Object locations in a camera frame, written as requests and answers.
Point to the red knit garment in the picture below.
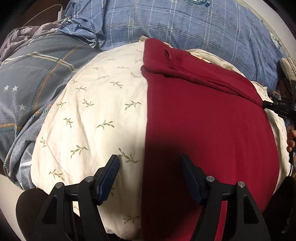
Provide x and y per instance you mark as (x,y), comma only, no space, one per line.
(214,116)

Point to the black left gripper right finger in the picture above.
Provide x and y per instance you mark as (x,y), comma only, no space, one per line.
(243,219)

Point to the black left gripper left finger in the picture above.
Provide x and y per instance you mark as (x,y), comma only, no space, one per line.
(70,212)

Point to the person's right hand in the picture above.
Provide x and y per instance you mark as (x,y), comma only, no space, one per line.
(291,136)

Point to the grey crumpled cloth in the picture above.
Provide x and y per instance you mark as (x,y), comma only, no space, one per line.
(19,36)

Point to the white charger with cable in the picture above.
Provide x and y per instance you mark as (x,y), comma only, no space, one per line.
(60,13)

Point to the grey striped star bedsheet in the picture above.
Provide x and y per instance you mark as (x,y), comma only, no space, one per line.
(31,80)

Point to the cream leaf-print pillow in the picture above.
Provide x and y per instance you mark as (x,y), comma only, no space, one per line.
(103,111)

